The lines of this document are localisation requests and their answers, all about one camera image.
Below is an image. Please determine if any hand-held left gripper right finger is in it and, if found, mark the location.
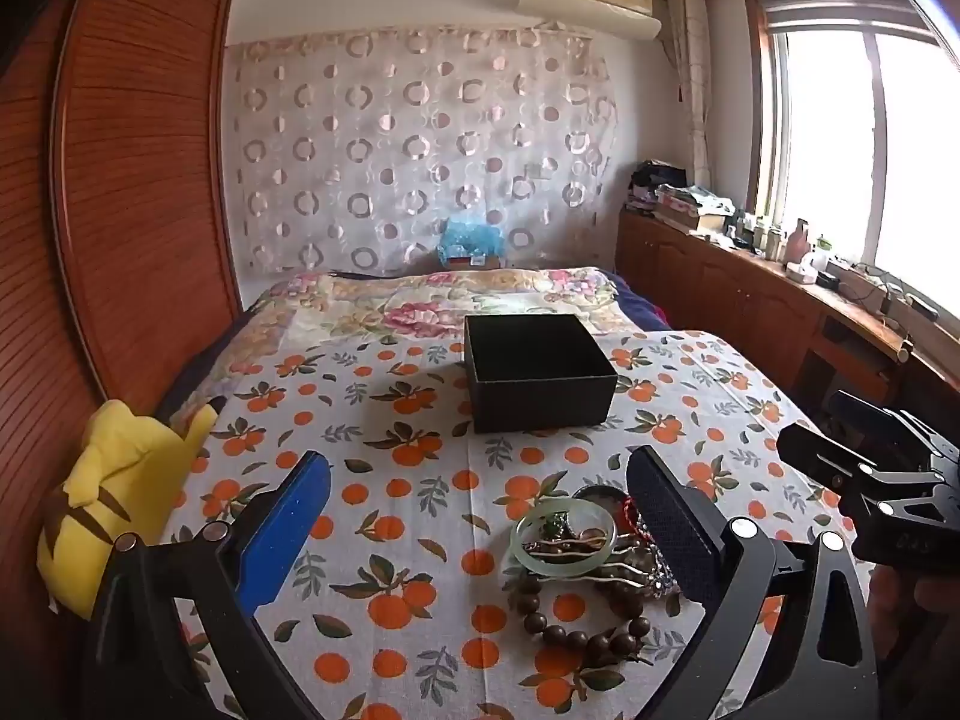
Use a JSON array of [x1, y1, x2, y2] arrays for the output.
[[626, 446, 880, 720]]

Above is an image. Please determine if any floral blanket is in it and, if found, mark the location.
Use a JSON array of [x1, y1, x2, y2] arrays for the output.
[[244, 267, 647, 365]]

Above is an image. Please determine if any black square box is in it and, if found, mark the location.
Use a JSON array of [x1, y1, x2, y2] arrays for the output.
[[463, 313, 619, 434]]

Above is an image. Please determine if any brown wooden bead bracelet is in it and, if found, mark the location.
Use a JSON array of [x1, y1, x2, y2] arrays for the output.
[[510, 576, 653, 670]]

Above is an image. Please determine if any circle pattern wall curtain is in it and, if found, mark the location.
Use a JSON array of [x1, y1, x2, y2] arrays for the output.
[[223, 25, 620, 280]]

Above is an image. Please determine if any orange print cloth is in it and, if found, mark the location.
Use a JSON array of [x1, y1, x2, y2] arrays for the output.
[[159, 328, 863, 720]]

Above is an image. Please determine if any yellow plush toy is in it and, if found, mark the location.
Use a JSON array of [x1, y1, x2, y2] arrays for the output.
[[36, 399, 227, 620]]

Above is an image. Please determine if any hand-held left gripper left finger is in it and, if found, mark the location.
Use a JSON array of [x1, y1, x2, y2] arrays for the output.
[[91, 450, 332, 720]]

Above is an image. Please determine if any wooden wardrobe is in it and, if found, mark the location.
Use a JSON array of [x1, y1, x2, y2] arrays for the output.
[[0, 0, 245, 720]]

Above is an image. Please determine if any blue plastic bag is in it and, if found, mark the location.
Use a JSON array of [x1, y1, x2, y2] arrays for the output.
[[436, 217, 504, 265]]

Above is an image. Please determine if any person's right hand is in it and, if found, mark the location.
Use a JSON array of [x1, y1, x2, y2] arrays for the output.
[[870, 561, 960, 661]]

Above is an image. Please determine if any navy blanket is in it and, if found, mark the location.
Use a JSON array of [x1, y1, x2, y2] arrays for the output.
[[606, 276, 674, 332]]

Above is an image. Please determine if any white pearl necklace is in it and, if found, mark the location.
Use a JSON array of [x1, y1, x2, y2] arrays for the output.
[[551, 555, 662, 587]]

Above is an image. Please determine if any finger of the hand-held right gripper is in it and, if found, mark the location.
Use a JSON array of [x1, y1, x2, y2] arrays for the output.
[[828, 389, 940, 466], [777, 424, 912, 500]]

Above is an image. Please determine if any silver chain necklace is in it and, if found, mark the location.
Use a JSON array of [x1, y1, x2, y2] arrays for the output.
[[643, 551, 682, 605]]

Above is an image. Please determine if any pale window curtain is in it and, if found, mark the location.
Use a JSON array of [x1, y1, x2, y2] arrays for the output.
[[664, 0, 715, 192]]

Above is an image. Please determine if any window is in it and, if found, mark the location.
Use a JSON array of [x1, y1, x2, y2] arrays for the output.
[[745, 0, 960, 320]]

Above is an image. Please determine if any green jade bangle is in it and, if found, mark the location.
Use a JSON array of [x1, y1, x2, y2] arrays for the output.
[[511, 506, 618, 579]]

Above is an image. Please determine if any pile of clothes and books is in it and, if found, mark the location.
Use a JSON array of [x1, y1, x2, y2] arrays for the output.
[[628, 159, 737, 235]]

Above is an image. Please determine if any wooden cabinet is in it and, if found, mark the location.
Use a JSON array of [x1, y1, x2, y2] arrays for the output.
[[615, 206, 960, 425]]

